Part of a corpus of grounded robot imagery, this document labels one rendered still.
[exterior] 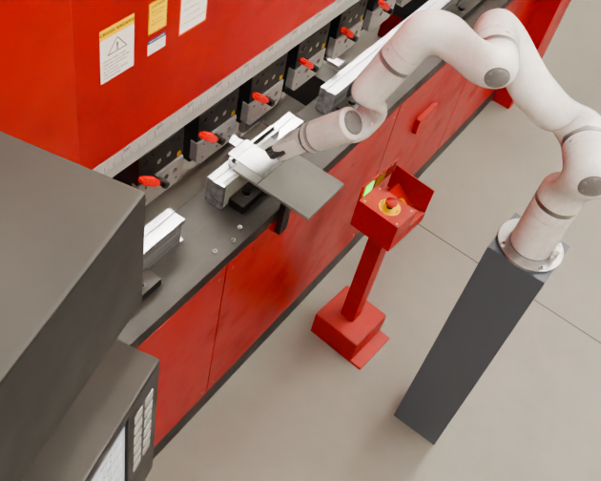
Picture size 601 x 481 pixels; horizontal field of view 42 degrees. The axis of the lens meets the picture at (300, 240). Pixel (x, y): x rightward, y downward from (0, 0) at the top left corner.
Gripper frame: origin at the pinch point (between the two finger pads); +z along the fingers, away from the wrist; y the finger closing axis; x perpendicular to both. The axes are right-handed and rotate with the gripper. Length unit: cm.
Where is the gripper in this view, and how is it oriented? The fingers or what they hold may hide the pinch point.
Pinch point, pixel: (273, 151)
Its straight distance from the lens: 219.2
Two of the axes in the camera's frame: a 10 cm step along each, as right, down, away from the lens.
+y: -5.7, 5.6, -6.0
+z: -6.4, 1.4, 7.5
